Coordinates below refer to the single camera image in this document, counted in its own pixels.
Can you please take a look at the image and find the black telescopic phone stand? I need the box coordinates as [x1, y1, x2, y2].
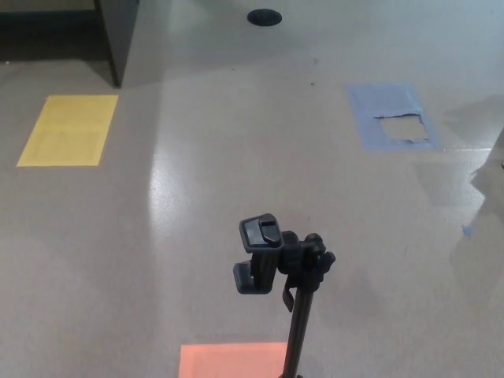
[232, 213, 337, 378]

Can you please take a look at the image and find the black round floor disc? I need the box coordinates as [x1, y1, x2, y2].
[246, 8, 283, 28]

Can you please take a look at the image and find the orange paper sheet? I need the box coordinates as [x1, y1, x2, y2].
[179, 342, 291, 378]

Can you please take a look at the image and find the yellow paper sheet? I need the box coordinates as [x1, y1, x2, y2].
[16, 94, 120, 168]

